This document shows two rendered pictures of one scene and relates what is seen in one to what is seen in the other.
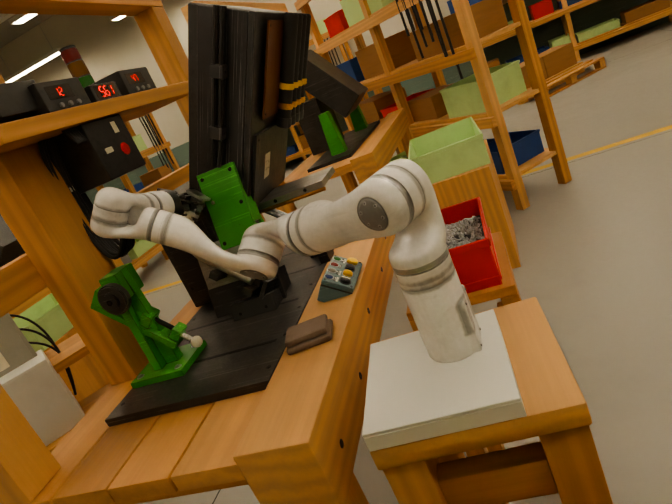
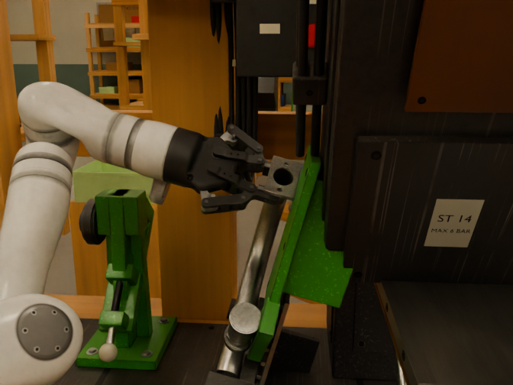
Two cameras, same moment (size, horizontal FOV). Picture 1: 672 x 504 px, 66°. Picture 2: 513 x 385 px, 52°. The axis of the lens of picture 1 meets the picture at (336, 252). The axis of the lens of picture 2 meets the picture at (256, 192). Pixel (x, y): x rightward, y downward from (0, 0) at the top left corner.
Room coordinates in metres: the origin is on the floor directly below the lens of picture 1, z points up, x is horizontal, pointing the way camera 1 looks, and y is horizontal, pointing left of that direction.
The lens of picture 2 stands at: (1.19, -0.36, 1.38)
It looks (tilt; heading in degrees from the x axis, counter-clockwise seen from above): 14 degrees down; 75
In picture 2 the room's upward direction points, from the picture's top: straight up
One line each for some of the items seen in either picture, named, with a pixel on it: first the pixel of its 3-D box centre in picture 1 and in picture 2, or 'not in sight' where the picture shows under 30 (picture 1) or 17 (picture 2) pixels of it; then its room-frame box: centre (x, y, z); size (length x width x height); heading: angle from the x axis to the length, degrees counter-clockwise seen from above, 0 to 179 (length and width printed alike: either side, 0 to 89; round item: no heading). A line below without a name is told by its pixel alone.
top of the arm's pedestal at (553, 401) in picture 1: (465, 374); not in sight; (0.77, -0.12, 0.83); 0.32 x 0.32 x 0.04; 74
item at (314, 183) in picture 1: (270, 199); (450, 296); (1.54, 0.12, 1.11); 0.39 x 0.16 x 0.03; 71
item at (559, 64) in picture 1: (548, 72); not in sight; (7.18, -3.68, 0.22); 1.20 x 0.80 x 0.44; 108
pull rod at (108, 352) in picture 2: (188, 337); (111, 338); (1.16, 0.40, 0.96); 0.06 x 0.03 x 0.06; 71
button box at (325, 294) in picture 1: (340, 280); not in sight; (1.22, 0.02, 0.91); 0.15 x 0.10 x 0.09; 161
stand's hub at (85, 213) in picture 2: (113, 300); (92, 221); (1.14, 0.50, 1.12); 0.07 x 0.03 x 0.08; 71
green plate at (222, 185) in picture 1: (232, 203); (316, 235); (1.41, 0.20, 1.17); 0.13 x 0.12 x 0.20; 161
